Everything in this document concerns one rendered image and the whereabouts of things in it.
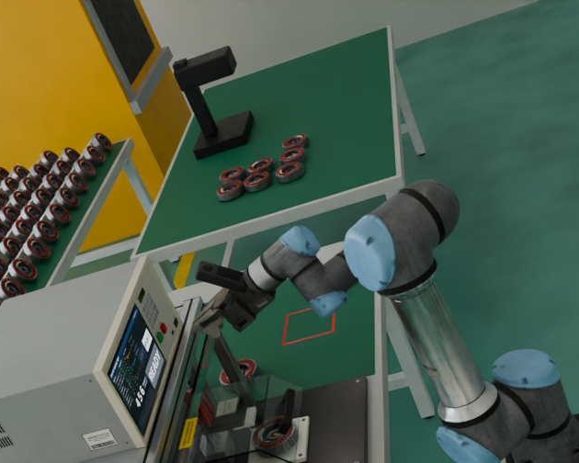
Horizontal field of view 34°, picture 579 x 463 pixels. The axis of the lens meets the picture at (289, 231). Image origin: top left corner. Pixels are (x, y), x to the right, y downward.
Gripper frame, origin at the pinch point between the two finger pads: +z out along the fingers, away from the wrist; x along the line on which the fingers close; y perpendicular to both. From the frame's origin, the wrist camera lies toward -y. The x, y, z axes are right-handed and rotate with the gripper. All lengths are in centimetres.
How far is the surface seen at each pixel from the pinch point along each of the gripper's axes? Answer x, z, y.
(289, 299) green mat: 74, 18, 40
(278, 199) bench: 148, 27, 35
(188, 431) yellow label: -20.7, 7.5, 9.8
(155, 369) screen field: -9.1, 8.6, -1.3
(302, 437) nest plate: 3.4, 7.6, 41.2
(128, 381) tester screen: -22.1, 5.5, -7.8
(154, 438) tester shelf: -26.9, 9.2, 3.5
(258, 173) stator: 171, 34, 28
